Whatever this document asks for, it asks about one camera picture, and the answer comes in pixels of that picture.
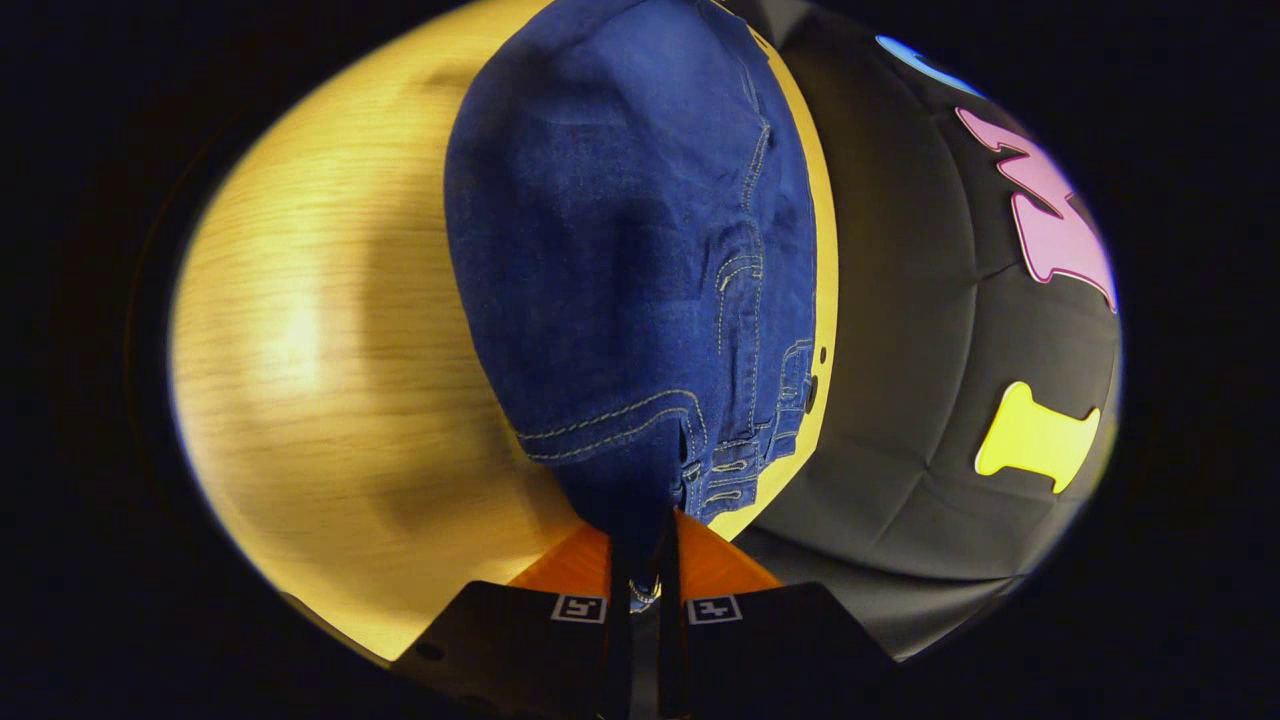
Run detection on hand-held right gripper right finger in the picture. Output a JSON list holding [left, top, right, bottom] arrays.
[[658, 508, 897, 720]]

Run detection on blue denim jeans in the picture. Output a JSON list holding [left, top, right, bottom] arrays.
[[444, 0, 821, 611]]

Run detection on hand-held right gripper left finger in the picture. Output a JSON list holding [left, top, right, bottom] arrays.
[[390, 520, 637, 720]]

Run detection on black backdrop cloth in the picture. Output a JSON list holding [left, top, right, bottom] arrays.
[[718, 0, 1125, 663]]

